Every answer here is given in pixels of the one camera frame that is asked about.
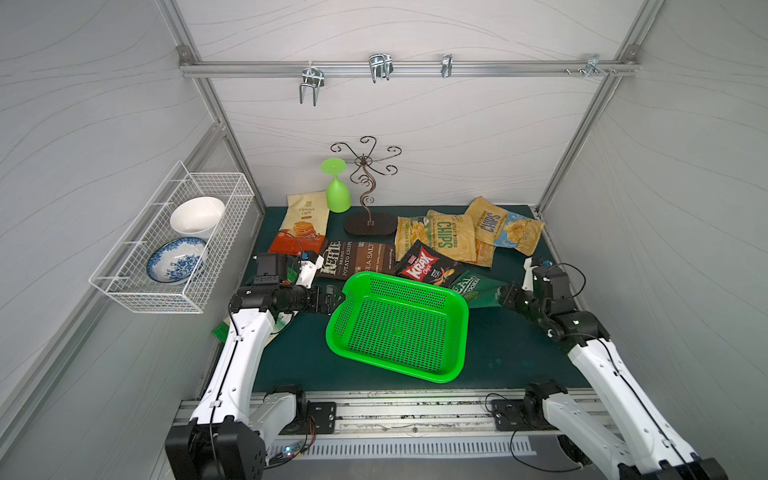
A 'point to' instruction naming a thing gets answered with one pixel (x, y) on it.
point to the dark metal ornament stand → (373, 224)
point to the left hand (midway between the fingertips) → (329, 295)
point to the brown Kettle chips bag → (340, 259)
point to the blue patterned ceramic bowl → (175, 260)
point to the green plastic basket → (409, 328)
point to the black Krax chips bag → (422, 263)
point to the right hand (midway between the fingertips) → (504, 285)
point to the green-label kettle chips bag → (449, 234)
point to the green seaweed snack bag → (282, 319)
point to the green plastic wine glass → (338, 197)
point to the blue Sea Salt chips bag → (502, 227)
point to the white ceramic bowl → (197, 215)
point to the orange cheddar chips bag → (305, 225)
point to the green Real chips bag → (479, 289)
